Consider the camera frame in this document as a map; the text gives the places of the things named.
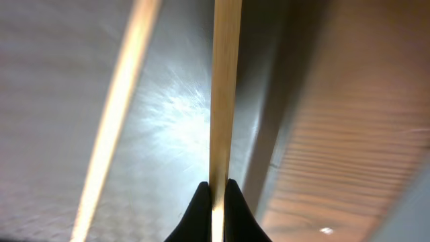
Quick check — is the brown serving tray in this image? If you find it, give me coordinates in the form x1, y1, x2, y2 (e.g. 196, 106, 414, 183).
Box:
1, 1, 327, 241

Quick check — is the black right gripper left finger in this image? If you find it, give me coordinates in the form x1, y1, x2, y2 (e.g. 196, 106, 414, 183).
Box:
165, 181, 212, 242

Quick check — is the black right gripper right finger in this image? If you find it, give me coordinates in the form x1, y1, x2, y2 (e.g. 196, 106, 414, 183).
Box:
224, 179, 271, 242

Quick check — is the wooden chopstick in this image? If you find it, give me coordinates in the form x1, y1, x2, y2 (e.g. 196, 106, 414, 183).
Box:
209, 0, 242, 242
70, 0, 162, 242

